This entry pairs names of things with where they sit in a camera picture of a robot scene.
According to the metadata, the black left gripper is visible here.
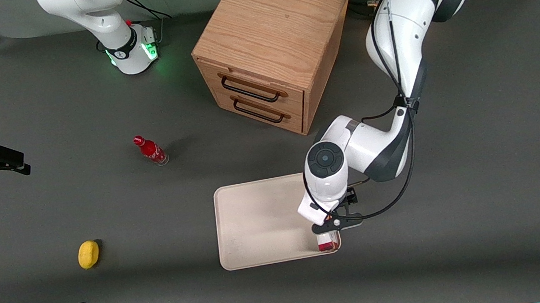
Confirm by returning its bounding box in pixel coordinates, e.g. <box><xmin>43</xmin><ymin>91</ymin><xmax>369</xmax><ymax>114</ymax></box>
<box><xmin>309</xmin><ymin>193</ymin><xmax>365</xmax><ymax>236</ymax></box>

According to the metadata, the red tartan cookie box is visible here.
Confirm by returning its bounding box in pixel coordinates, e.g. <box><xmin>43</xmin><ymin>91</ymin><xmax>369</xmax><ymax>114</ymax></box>
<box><xmin>316</xmin><ymin>231</ymin><xmax>340</xmax><ymax>253</ymax></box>

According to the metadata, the cream plastic tray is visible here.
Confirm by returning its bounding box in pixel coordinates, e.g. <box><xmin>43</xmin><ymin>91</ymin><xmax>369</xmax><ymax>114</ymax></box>
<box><xmin>212</xmin><ymin>169</ymin><xmax>344</xmax><ymax>272</ymax></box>

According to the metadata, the yellow lemon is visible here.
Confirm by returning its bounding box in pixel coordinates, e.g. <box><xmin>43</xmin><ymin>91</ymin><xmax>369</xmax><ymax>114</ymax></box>
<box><xmin>76</xmin><ymin>239</ymin><xmax>103</xmax><ymax>271</ymax></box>

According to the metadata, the wooden drawer front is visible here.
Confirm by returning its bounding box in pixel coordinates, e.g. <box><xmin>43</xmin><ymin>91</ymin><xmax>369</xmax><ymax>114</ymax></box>
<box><xmin>197</xmin><ymin>48</ymin><xmax>307</xmax><ymax>125</ymax></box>
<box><xmin>214</xmin><ymin>82</ymin><xmax>307</xmax><ymax>143</ymax></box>

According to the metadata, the red cola bottle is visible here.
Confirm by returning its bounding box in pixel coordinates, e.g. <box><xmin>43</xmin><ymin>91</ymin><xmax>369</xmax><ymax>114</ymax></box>
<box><xmin>132</xmin><ymin>132</ymin><xmax>171</xmax><ymax>170</ymax></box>

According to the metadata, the wooden two-drawer cabinet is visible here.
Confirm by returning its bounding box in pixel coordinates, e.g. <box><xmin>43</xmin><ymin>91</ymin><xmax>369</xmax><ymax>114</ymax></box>
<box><xmin>186</xmin><ymin>0</ymin><xmax>365</xmax><ymax>147</ymax></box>

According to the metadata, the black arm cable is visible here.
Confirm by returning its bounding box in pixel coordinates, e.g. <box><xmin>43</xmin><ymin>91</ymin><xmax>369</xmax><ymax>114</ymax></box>
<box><xmin>348</xmin><ymin>0</ymin><xmax>497</xmax><ymax>123</ymax></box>
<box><xmin>296</xmin><ymin>101</ymin><xmax>426</xmax><ymax>227</ymax></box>

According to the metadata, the black drawer handle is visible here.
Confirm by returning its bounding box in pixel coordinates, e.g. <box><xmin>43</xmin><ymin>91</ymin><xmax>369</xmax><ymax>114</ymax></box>
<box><xmin>233</xmin><ymin>94</ymin><xmax>286</xmax><ymax>128</ymax></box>
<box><xmin>220</xmin><ymin>70</ymin><xmax>282</xmax><ymax>109</ymax></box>

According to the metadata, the black base cable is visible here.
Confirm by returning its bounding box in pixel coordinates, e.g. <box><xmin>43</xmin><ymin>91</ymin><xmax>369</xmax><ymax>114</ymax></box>
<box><xmin>123</xmin><ymin>0</ymin><xmax>175</xmax><ymax>49</ymax></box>
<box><xmin>347</xmin><ymin>0</ymin><xmax>383</xmax><ymax>19</ymax></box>

